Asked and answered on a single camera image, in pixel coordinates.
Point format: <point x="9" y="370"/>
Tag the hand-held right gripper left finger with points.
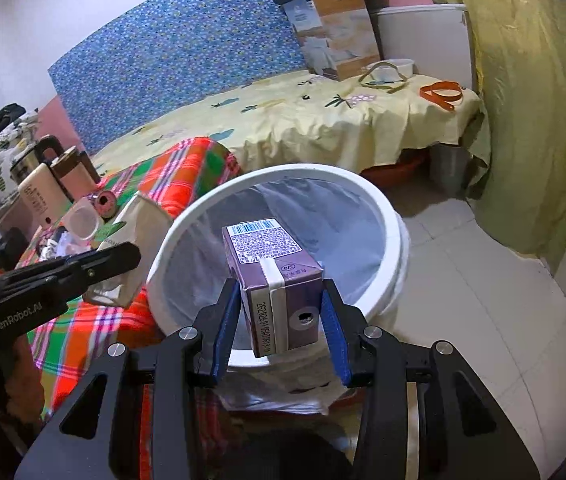
<point x="227" y="320"/>

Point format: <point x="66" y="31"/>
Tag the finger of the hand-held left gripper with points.
<point x="103" y="262"/>

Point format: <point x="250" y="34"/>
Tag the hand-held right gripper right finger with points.
<point x="334" y="335"/>

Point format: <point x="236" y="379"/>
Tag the clear plastic cup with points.
<point x="85" y="222"/>

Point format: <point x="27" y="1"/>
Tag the purple milk carton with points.
<point x="263" y="270"/>

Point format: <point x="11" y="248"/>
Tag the white trash bin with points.
<point x="183" y="260"/>

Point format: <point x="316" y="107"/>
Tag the crumpled wrappers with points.
<point x="65" y="245"/>

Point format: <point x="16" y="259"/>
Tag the red can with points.
<point x="104" y="205"/>

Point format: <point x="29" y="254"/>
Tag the beige tumbler with brown lid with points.
<point x="70" y="175"/>

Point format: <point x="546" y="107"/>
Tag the translucent grey bin liner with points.
<point x="323" y="240"/>

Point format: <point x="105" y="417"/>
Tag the plaid cloth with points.
<point x="183" y="170"/>

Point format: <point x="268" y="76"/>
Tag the red basin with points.
<point x="398" y="172"/>

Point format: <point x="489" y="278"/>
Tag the yellow printed bedsheet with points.
<point x="288" y="125"/>

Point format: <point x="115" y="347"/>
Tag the blue floral mattress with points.
<point x="178" y="50"/>

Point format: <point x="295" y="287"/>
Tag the white bowl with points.
<point x="403" y="66"/>

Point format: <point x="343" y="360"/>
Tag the yellow curtain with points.
<point x="528" y="110"/>

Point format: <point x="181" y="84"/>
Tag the printed cardboard box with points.
<point x="338" y="30"/>

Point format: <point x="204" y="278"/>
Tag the white board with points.
<point x="423" y="35"/>

